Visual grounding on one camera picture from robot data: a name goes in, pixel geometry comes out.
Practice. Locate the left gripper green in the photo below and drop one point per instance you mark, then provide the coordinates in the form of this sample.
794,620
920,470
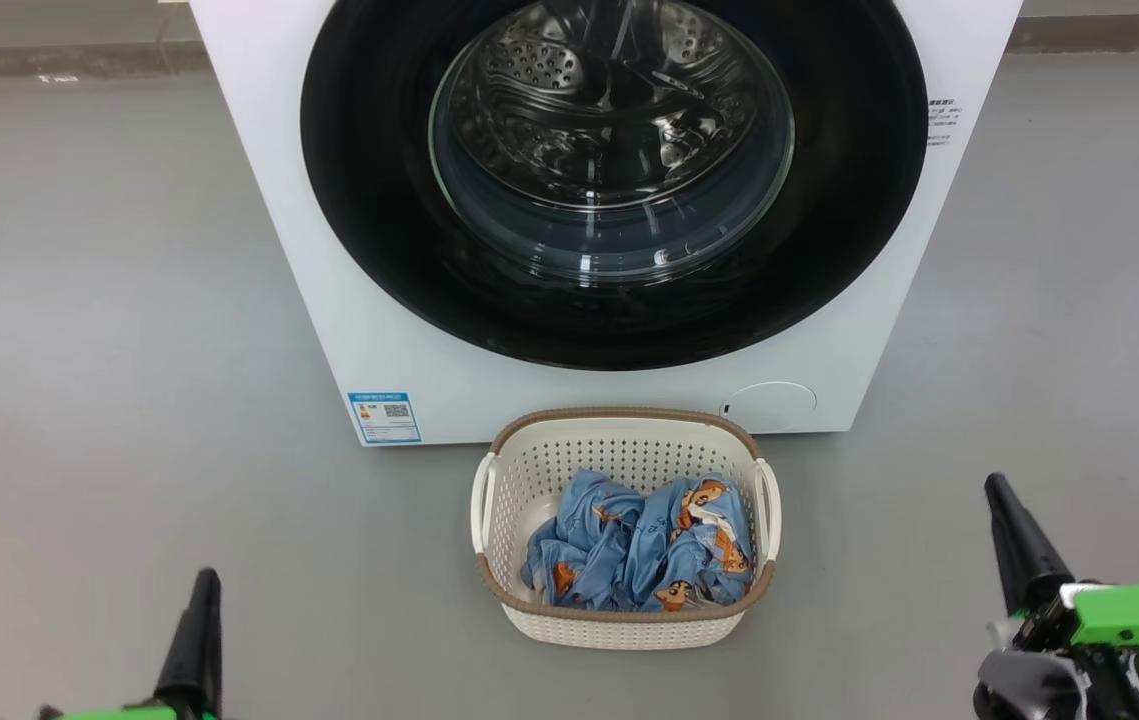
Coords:
119,714

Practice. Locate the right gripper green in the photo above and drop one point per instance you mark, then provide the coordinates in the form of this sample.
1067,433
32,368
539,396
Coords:
1129,615

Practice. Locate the black round glass washer door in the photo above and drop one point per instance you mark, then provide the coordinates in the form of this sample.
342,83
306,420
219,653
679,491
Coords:
369,200

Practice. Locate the white front-load washing machine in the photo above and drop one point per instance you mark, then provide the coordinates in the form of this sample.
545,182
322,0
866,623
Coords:
379,350

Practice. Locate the stainless steel washing machine drum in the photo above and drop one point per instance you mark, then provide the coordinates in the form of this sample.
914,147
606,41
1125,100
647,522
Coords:
529,130

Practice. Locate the round white filter cover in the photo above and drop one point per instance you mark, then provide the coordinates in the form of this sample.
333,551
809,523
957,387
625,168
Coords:
774,405

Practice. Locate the blue energy label sticker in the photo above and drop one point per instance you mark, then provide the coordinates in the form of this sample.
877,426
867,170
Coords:
384,418

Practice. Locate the cream perforated laundry basket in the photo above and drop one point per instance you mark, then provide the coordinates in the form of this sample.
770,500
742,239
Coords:
529,450

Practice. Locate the black printed text label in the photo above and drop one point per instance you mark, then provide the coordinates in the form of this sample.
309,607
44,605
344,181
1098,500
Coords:
943,122

